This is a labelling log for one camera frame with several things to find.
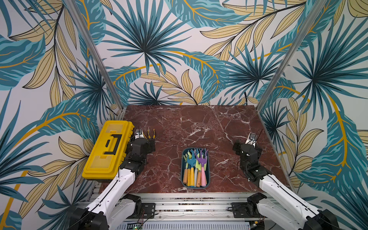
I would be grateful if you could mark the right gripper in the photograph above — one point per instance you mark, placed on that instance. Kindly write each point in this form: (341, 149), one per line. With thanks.
(249, 145)

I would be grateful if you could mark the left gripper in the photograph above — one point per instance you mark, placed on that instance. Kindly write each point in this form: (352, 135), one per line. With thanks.
(150, 146)

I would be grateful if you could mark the green rake wooden handle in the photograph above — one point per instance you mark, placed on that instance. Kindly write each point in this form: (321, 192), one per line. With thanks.
(186, 157)

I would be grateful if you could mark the teal claw rake yellow handle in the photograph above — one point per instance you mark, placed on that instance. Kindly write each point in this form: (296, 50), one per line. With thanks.
(193, 153)

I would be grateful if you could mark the light blue fork rake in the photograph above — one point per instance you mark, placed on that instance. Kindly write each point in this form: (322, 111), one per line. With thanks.
(195, 177)

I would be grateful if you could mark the purple rake pink handle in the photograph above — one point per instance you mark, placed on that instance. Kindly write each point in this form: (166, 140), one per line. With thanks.
(203, 162)

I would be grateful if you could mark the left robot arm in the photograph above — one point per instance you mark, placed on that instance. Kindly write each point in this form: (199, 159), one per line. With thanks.
(114, 205)

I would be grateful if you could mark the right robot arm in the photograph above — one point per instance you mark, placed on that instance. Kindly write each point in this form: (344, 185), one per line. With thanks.
(280, 204)

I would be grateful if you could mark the teal storage tray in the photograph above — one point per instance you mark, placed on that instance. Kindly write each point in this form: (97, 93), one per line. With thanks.
(206, 167)

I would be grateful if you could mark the yellow toolbox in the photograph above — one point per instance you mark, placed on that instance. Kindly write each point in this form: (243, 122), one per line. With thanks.
(109, 151)

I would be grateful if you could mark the yellow handled pliers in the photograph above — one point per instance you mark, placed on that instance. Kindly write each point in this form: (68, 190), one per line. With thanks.
(151, 135)

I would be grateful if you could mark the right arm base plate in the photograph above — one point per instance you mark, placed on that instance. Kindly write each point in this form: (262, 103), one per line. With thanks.
(245, 210)

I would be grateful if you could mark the left metal corner post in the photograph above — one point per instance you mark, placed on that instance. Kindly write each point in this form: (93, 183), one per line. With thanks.
(78, 19)

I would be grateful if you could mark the metal corner post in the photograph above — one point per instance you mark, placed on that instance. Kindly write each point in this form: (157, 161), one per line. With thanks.
(293, 48)
(78, 19)

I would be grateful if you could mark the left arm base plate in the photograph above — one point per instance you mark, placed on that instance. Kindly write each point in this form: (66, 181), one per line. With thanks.
(143, 211)

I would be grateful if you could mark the aluminium rail frame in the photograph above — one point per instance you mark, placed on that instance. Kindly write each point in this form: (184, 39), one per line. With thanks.
(196, 210)

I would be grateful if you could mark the right metal corner post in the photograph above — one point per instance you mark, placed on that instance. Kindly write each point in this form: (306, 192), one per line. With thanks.
(293, 48)

